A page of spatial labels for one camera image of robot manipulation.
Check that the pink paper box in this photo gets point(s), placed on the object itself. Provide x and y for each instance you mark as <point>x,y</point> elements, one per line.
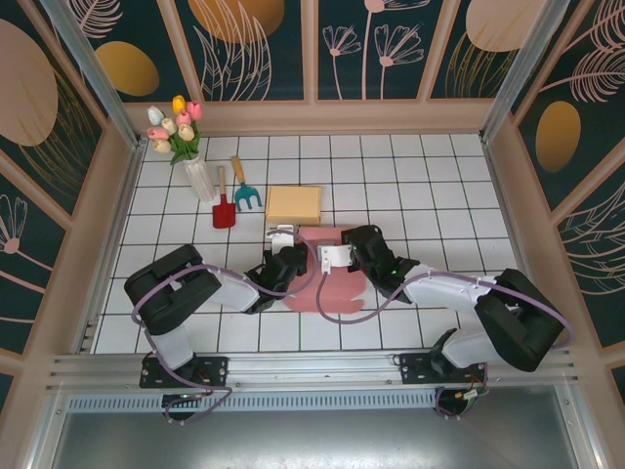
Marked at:
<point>337,293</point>

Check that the yellow paper box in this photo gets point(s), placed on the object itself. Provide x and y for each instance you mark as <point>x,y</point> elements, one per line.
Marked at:
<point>293,205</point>

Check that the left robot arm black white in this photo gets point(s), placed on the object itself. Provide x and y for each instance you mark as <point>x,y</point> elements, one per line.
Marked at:
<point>171,293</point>

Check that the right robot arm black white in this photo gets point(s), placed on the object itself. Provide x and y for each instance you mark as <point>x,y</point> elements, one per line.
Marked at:
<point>449,293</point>

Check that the white ribbed vase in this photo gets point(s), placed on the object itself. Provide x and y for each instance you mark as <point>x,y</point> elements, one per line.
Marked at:
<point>200,181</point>

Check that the artificial tulip bouquet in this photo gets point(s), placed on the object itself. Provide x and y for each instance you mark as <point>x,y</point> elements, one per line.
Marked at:
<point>178,132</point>

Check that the grey metal sheet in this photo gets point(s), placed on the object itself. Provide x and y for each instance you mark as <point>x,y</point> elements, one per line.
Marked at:
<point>312,442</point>

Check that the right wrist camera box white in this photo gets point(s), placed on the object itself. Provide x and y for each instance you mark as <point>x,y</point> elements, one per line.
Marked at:
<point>334,258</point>

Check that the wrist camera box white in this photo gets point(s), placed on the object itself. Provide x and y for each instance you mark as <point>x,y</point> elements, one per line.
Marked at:
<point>334,258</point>
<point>282,237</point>

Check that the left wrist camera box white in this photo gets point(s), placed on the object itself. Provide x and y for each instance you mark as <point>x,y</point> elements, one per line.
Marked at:
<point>282,237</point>

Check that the aluminium mounting rail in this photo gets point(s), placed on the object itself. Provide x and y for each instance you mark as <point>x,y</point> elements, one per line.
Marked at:
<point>317,366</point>

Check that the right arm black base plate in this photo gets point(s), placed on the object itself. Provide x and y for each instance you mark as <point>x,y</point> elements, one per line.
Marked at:
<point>415,369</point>

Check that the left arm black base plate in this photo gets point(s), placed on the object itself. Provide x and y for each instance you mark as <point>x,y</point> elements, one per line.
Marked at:
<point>215,373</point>

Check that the aluminium frame post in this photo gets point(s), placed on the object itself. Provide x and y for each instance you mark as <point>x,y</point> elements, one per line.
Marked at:
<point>93,63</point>
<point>522,68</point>

